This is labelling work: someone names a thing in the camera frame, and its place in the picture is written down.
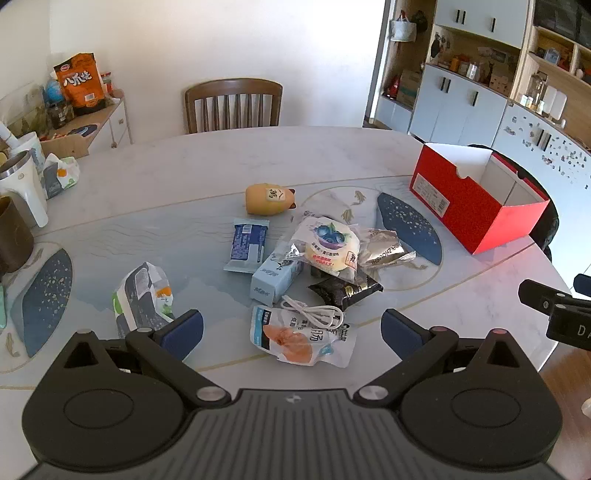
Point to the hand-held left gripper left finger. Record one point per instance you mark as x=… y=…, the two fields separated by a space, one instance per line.
x=182 y=330

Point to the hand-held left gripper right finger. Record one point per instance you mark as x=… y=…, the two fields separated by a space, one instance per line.
x=399 y=332

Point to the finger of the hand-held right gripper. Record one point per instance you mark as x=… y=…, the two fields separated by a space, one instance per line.
x=570 y=325
x=540 y=295

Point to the black sesame snack packet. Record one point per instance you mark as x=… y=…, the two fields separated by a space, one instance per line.
x=346 y=290

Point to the blue snack packet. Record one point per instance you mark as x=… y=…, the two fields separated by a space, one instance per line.
x=247 y=244

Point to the red shoe box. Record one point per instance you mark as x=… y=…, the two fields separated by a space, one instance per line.
x=443 y=184

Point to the yellow pig toy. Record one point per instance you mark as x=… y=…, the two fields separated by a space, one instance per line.
x=268 y=199

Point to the green white wipes pack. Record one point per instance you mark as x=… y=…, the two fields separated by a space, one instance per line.
x=138 y=295

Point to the silver brown snack packet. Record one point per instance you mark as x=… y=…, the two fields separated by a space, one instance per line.
x=383 y=249

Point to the light blue carton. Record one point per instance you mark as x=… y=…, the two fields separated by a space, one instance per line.
x=272 y=279

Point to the white chicken snack packet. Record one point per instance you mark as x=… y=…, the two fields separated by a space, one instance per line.
x=295 y=341

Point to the blueberry bun packet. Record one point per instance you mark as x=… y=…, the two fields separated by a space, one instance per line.
x=328 y=240

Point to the brown cup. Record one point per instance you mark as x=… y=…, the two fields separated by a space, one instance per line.
x=14 y=235

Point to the light blue cabinet unit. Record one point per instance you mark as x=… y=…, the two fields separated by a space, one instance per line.
x=461 y=106

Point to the open cardboard box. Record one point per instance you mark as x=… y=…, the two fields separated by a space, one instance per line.
x=69 y=146

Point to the white kettle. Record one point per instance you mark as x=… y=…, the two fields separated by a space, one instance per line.
x=23 y=184

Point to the white side cabinet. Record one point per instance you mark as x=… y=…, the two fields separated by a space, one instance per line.
x=115 y=124

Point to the shelf cardboard box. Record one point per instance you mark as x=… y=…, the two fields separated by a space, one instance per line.
x=408 y=87

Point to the dark glass jar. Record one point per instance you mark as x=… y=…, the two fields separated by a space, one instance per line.
x=59 y=116

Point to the brown wooden chair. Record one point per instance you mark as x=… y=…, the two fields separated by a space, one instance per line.
x=233 y=87

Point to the white paper roll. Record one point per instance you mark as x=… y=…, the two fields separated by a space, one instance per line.
x=5 y=131

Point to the orange snack bag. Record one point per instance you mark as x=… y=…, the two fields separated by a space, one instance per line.
x=83 y=83

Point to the small blue globe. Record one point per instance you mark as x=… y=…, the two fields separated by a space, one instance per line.
x=54 y=91

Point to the grey hanging bag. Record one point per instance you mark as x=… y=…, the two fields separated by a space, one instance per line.
x=402 y=28

